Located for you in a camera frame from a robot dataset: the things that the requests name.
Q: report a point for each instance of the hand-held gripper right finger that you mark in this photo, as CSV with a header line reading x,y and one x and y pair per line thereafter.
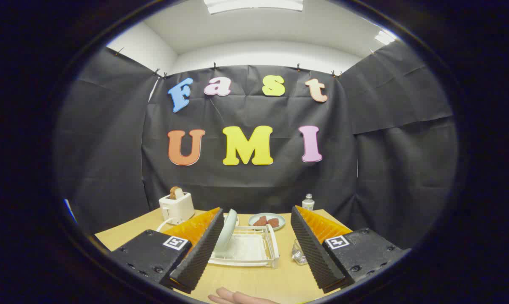
x,y
313,249

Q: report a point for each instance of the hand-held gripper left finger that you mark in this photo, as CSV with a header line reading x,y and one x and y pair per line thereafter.
x,y
199,253

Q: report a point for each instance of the pale green plate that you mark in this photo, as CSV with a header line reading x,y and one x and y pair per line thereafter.
x,y
227,232

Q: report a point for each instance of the light blue plate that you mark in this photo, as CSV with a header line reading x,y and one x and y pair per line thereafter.
x,y
281,221

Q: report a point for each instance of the small plastic bottle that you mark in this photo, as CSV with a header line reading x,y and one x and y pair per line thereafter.
x,y
308,204

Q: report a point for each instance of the brown fried meat piece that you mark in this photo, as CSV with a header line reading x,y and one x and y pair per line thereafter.
x,y
273,223
260,221

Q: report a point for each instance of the white toaster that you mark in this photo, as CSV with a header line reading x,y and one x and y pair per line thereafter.
x,y
176,209

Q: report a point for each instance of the bread slice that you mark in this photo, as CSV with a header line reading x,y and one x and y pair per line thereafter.
x,y
177,193

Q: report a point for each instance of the black backdrop cloth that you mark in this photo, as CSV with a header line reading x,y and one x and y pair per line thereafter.
x,y
254,181

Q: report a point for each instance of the small ceiling light panel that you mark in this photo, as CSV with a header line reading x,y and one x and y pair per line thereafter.
x,y
384,37

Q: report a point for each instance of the large ceiling light panel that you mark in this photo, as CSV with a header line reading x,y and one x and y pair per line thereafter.
x,y
254,5

